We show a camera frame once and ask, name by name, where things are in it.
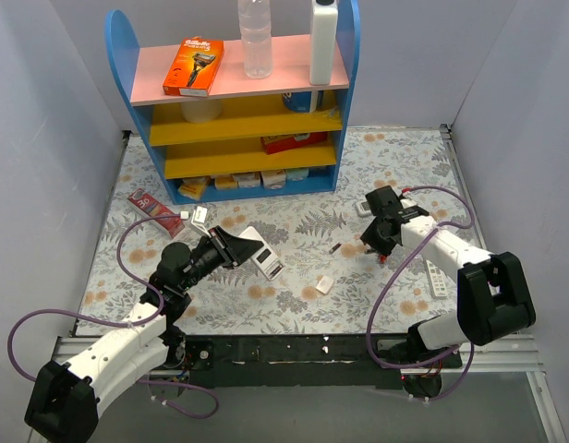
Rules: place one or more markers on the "white long remote control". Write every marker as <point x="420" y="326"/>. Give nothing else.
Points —
<point x="438" y="286"/>

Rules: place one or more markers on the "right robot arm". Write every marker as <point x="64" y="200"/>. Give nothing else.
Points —
<point x="492" y="296"/>

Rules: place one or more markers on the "red white remote control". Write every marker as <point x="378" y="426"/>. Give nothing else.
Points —
<point x="266" y="260"/>

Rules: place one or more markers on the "clear plastic bottle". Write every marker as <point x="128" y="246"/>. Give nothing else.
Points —
<point x="254" y="18"/>

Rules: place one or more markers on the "blue round tin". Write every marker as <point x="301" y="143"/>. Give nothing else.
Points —
<point x="303" y="102"/>

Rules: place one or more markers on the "black battery alone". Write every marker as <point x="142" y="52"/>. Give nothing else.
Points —
<point x="334" y="248"/>

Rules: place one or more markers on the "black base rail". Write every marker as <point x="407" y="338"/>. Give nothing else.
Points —
<point x="245" y="361"/>

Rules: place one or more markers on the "red toothpaste box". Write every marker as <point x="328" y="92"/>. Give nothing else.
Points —
<point x="148" y="206"/>

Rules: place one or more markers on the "orange razor box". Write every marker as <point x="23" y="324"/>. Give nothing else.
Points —
<point x="194" y="68"/>

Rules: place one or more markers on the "yellow small box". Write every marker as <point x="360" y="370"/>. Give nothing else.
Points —
<point x="194" y="187"/>

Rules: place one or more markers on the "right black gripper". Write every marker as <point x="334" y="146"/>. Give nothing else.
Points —
<point x="380" y="237"/>

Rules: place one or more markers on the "light blue small box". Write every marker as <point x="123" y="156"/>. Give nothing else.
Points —
<point x="296" y="174"/>

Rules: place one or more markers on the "blue wooden shelf unit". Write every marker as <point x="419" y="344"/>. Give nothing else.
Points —
<point x="252" y="109"/>

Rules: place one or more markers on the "floral table mat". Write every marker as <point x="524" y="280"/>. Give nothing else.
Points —
<point x="301" y="229"/>

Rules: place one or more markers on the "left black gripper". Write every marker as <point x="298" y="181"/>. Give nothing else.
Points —
<point x="222" y="249"/>

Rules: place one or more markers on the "red flat box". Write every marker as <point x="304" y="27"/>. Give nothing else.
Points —
<point x="277" y="144"/>

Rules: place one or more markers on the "white plastic bottle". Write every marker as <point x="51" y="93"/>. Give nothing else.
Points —
<point x="323" y="24"/>

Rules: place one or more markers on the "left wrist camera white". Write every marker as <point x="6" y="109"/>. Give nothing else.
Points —
<point x="196" y="220"/>

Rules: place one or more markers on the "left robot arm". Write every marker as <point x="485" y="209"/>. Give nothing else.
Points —
<point x="69" y="399"/>

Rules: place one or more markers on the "white battery cover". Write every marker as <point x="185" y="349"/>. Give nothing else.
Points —
<point x="325" y="284"/>

